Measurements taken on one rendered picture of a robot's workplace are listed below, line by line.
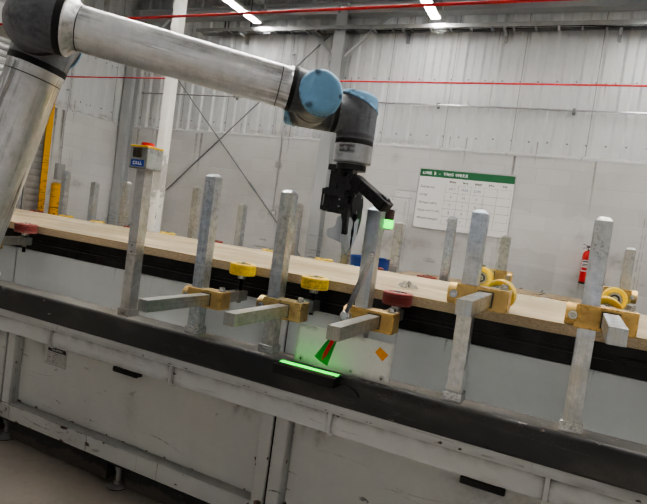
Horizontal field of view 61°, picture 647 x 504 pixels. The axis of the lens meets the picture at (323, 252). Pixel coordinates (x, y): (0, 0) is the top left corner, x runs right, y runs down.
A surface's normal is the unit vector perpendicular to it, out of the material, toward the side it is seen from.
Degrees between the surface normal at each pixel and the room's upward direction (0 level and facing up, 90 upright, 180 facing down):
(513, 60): 90
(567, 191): 90
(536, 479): 90
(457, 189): 90
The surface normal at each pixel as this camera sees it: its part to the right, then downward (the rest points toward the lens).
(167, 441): -0.43, -0.01
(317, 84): 0.26, 0.09
